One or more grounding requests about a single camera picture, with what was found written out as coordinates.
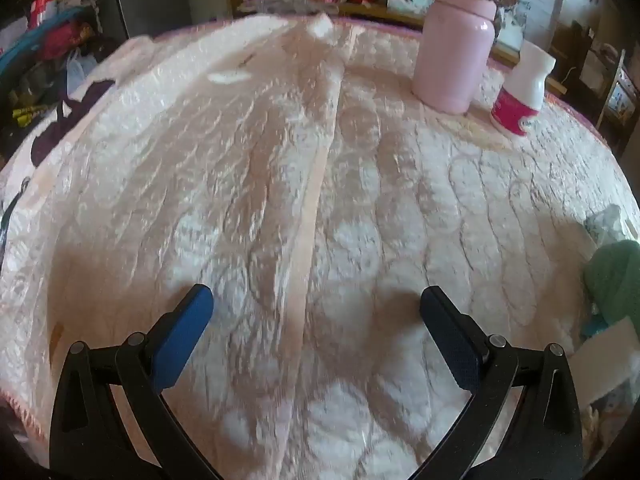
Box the white paper sheet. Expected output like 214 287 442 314
570 317 640 408

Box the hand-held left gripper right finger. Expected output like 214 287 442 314
417 286 585 480

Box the purple cloth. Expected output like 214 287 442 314
31 80 116 166

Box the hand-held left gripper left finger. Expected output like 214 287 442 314
49 283 223 480

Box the pile of clothes and bags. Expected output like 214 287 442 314
0 0 108 131

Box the wooden cabinet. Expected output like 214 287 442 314
227 0 568 96

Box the white jar with pink label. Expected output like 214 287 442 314
490 40 557 137

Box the pink quilted bed cover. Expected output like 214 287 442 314
0 12 640 480

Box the pink bottle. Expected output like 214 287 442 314
411 0 499 115

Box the green cloth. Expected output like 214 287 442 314
582 240 640 338

